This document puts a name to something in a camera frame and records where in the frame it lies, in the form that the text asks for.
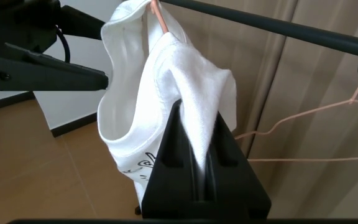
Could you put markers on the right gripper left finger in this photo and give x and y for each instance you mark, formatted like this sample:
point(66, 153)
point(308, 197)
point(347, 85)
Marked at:
point(166, 186)

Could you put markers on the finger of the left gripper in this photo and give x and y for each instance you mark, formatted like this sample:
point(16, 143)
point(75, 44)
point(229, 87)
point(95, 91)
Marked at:
point(82, 25)
point(48, 76)

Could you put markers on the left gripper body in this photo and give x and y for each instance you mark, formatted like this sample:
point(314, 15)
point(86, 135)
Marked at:
point(17, 21)

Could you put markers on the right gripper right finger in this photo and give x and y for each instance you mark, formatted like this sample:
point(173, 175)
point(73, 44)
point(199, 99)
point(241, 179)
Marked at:
point(238, 193)

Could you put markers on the pink clothes hanger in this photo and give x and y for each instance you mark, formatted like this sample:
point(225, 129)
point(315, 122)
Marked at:
point(322, 108)
point(160, 18)

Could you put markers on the white garment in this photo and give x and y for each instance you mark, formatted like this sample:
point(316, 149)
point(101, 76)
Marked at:
point(179, 81)

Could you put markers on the black clothes rack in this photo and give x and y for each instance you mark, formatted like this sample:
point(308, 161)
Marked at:
point(291, 29)

